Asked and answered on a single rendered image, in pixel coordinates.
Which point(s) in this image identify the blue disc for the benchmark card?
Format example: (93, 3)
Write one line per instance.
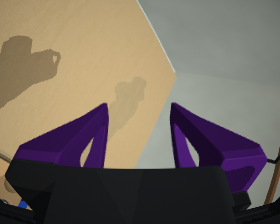
(22, 204)

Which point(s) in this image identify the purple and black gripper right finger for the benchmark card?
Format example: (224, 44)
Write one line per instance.
(242, 159)

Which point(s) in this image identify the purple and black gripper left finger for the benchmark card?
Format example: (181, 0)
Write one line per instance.
(65, 144)

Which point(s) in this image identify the tan tray with round pockets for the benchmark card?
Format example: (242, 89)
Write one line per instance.
(7, 192)

